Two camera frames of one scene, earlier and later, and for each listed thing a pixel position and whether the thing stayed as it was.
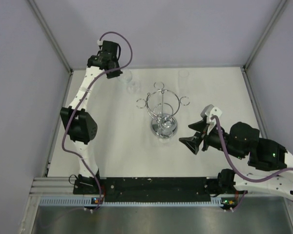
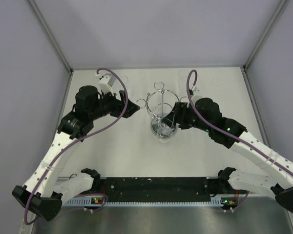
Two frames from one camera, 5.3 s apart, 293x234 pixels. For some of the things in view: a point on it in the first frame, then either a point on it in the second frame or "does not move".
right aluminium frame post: [262, 36] does not move
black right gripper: [200, 133] to [178, 115]
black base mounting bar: [149, 189] does not move
